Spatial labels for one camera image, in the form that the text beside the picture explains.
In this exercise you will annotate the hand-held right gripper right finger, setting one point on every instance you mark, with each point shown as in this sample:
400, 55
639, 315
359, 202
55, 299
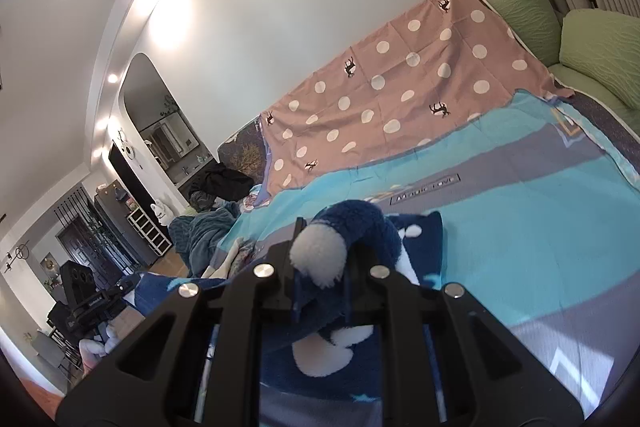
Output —
365, 297

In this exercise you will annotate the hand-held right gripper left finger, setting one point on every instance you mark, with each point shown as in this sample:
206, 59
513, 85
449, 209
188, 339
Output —
280, 287

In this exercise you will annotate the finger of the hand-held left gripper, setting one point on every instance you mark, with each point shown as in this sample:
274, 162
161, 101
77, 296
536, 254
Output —
129, 284

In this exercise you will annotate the black clothes pile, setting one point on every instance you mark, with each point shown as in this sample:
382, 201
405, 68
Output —
225, 182

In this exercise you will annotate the person's left hand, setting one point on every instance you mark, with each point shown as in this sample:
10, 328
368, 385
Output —
95, 354

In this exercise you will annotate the white shelf rack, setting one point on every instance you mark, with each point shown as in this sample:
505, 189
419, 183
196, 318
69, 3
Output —
150, 232

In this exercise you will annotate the grey chair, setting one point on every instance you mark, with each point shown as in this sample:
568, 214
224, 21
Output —
55, 352

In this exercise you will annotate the cream cloth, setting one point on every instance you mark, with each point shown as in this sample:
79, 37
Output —
225, 262

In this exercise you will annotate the blue grey blanket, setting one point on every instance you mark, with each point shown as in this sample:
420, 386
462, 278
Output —
200, 232

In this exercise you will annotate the pink printed cloth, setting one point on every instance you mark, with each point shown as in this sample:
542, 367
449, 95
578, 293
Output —
252, 201

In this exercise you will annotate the grey green garment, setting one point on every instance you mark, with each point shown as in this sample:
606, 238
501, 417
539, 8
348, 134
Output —
200, 201

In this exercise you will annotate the bathroom mirror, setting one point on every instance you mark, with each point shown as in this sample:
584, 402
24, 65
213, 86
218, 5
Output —
170, 139

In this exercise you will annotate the teal grey striped bed sheet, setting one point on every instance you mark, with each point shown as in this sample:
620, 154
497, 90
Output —
500, 227

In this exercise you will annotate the green plant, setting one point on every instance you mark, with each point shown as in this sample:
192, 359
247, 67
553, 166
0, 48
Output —
167, 108

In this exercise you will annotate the pink polka dot sheet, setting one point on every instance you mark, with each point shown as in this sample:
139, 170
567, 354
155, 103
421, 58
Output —
400, 97

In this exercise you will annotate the green pillow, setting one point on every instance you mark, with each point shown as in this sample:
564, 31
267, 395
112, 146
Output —
605, 52
525, 17

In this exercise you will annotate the white wall decoration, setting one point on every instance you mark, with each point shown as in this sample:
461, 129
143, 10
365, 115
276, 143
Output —
129, 152

